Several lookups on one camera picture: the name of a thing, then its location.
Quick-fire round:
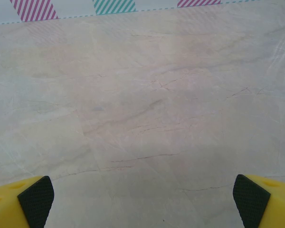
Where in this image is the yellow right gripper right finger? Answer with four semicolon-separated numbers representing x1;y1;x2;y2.
234;174;285;228

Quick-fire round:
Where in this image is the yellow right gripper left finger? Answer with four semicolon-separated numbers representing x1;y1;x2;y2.
0;175;55;228

